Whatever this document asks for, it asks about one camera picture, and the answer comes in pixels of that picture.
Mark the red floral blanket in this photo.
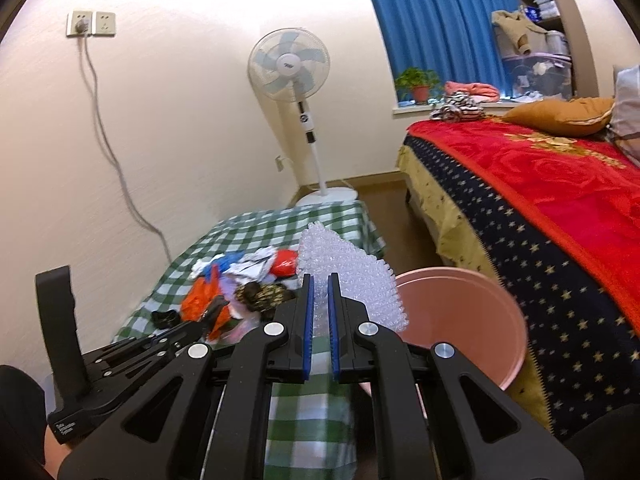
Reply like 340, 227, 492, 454
409, 117, 640, 330

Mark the grey plaid pillow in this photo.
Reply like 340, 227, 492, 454
606, 64, 640, 167

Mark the person's left forearm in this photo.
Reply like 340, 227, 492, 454
0, 364, 72, 480

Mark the clear bubble wrap sheet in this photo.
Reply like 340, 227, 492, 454
296, 220, 412, 335

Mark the dark cloth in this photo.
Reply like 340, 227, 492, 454
564, 399, 640, 480

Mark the blue plastic bag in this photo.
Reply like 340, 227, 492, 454
202, 252, 252, 277

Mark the potted green plant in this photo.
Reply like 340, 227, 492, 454
394, 67, 444, 106

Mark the green checked tablecloth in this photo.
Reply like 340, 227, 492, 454
107, 199, 387, 480

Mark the pink plastic bucket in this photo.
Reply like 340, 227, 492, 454
360, 267, 527, 397

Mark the white standing fan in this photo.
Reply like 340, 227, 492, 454
247, 27, 361, 207

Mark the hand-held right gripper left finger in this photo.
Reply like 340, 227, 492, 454
57, 274, 316, 480

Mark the beige coat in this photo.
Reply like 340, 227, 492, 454
491, 8, 540, 56

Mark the white crumpled tissue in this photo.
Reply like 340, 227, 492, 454
189, 259, 217, 281

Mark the printed paper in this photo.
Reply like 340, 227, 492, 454
222, 247, 281, 282

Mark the dark patterned wrapper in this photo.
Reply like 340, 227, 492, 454
235, 282, 297, 317

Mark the pink folded cloth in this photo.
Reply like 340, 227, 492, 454
444, 80, 501, 104

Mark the clear plastic storage box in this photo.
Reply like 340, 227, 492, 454
501, 52, 574, 102

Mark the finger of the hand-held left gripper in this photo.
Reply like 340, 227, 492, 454
106, 296, 231, 364

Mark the red plastic wrapper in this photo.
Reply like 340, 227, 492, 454
272, 249, 301, 278

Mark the dark star-printed bedsheet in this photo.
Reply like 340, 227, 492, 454
398, 132, 640, 442

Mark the black white striped cloth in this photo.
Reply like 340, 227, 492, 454
429, 91, 487, 122

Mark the grey power cable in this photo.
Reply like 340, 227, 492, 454
75, 25, 174, 267

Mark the orange pillow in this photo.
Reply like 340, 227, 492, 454
501, 97, 615, 136

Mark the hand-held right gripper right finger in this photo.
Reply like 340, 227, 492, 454
327, 272, 586, 480

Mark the blue curtain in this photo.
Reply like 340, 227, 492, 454
357, 0, 519, 104

